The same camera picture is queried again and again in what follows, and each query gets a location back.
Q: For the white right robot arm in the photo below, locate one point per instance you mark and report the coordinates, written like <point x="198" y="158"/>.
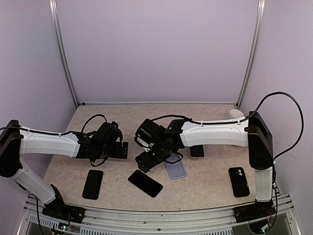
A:
<point x="251" y="132"/>

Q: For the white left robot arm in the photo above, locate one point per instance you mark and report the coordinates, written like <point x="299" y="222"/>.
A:
<point x="16" y="140"/>

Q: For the lilac silicone phone case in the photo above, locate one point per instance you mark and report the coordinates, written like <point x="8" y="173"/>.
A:
<point x="175" y="167"/>

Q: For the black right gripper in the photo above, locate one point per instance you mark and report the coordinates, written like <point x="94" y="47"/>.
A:
<point x="145" y="163"/>

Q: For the aluminium front rail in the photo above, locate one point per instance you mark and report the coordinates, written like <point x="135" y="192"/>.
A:
<point x="96" y="221"/>

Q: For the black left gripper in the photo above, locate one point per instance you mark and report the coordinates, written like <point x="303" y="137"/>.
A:
<point x="118" y="153"/>

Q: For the aluminium right corner post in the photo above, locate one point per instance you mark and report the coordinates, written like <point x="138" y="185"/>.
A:
<point x="252" y="53"/>

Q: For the aluminium corner post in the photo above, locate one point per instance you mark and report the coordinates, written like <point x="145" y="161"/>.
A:
<point x="62" y="52"/>
<point x="252" y="53"/>

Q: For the black phone silver frame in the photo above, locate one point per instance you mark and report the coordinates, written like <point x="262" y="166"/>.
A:
<point x="145" y="183"/>

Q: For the black phone case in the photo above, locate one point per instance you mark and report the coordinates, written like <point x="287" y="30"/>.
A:
<point x="238" y="182"/>

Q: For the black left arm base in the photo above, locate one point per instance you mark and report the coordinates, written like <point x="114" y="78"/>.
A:
<point x="58" y="209"/>

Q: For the black phone dark frame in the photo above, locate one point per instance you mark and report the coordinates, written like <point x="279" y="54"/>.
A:
<point x="92" y="185"/>

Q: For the aluminium left corner post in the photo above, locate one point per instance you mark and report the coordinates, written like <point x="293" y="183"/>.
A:
<point x="62" y="52"/>

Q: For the light blue ceramic mug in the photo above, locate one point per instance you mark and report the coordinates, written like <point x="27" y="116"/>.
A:
<point x="234" y="113"/>

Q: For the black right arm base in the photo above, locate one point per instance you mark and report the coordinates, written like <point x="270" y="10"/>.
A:
<point x="254" y="211"/>

